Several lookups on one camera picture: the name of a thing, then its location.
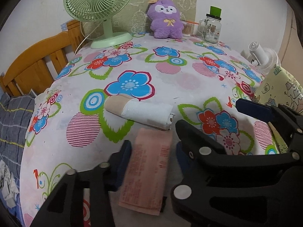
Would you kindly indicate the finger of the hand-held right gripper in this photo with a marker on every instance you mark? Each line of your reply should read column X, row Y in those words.
column 196, row 139
column 254, row 110

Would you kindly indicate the blue plaid quilt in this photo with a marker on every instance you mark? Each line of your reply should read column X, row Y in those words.
column 14, row 123

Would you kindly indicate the glass jar mug green lid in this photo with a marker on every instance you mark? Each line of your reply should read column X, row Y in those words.
column 210, row 30

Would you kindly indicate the beige wooden door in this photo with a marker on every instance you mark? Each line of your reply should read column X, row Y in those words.
column 293, row 35

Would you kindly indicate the floral tablecloth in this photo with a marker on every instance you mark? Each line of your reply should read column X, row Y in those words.
column 184, row 80

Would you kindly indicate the clear cotton swab container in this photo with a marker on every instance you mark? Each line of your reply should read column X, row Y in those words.
column 187, row 28

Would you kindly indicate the yellow printed storage box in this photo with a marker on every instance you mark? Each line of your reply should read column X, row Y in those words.
column 284, row 87

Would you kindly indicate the wooden bed headboard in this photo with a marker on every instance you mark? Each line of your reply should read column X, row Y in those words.
column 35, row 63

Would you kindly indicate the green printed wall sheet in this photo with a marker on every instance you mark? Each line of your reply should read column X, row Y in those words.
column 184, row 0

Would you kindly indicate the white beige cloth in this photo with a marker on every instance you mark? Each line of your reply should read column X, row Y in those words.
column 142, row 112

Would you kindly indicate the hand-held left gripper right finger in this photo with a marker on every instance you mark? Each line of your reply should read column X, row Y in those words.
column 181, row 157

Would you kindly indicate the white crumpled cloth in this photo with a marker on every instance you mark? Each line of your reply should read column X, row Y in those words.
column 8, row 186

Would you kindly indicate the white clip fan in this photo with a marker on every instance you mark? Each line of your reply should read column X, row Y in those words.
column 267, row 59

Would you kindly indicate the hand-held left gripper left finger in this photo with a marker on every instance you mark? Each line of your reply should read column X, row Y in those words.
column 120, row 167

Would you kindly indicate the pink printed packet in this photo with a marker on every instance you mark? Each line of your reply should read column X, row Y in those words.
column 146, row 170

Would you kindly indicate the blue tape piece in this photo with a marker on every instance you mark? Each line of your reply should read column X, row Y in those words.
column 65, row 26

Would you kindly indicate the purple plush toy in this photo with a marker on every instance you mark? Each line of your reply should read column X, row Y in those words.
column 167, row 21

